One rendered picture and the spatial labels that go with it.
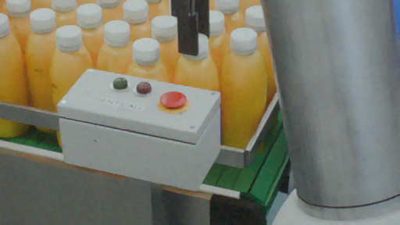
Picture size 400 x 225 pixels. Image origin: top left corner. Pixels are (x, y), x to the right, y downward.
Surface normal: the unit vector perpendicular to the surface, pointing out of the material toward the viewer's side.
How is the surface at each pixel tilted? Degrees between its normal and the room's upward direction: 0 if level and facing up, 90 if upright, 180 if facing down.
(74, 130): 90
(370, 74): 71
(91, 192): 90
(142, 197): 90
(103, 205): 90
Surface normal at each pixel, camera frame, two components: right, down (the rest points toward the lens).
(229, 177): -0.04, -0.83
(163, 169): -0.38, 0.53
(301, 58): -0.62, 0.36
